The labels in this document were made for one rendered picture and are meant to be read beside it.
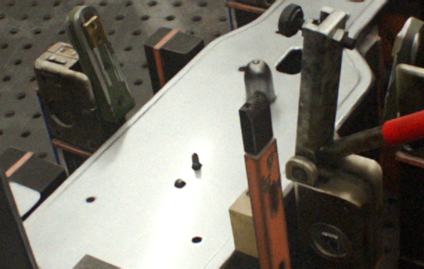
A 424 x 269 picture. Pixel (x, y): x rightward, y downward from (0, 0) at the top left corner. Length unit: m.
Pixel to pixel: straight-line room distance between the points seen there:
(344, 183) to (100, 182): 0.26
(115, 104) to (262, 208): 0.36
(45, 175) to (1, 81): 0.71
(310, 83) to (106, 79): 0.33
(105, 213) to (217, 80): 0.23
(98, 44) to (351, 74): 0.28
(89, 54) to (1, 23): 0.88
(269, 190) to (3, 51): 1.12
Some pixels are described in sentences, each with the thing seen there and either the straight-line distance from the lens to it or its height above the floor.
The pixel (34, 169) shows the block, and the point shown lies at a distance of 1.10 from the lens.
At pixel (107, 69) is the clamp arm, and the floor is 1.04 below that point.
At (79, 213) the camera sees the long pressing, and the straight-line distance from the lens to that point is 1.00.
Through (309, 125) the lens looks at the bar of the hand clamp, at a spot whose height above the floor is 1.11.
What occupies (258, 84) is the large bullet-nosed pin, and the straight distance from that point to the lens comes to 1.07.
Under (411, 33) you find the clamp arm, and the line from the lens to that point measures 1.00.
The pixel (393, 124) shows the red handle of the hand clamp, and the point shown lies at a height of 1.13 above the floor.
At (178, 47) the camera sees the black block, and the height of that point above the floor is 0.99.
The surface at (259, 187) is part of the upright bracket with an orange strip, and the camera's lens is 0.80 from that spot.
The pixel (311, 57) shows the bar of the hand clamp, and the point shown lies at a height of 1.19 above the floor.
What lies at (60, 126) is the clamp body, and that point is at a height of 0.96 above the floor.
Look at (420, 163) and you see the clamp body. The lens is 1.07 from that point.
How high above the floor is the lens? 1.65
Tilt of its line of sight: 38 degrees down
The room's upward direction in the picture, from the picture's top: 9 degrees counter-clockwise
